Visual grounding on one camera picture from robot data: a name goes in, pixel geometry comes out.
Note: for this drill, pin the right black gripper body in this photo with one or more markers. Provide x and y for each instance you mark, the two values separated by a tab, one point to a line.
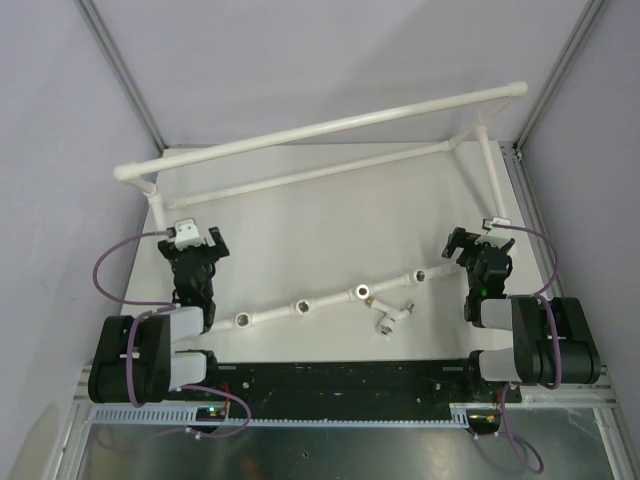
472	279

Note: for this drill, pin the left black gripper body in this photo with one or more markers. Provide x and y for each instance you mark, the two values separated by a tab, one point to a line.
205	257

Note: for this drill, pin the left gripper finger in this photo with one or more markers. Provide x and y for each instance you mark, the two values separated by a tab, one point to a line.
219	247
167	249

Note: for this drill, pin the white faucet with chrome knob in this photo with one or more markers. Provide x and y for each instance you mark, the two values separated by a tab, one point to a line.
391	316

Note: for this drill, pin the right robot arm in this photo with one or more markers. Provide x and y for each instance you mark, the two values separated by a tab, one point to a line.
551	341

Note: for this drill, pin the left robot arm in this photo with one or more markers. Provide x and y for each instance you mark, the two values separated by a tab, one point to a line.
133	359

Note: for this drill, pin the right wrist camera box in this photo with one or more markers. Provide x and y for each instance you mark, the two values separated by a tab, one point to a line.
496	223

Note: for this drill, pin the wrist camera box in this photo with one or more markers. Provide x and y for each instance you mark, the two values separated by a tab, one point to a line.
496	223
185	234

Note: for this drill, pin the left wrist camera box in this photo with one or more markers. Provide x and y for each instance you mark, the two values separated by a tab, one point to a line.
185	234

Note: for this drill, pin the white PVC pipe frame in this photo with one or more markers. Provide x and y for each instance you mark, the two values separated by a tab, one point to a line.
133	174

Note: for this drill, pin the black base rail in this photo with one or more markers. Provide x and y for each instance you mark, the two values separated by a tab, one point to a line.
359	391

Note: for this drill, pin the aluminium table frame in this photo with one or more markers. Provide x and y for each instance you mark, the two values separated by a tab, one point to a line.
210	417

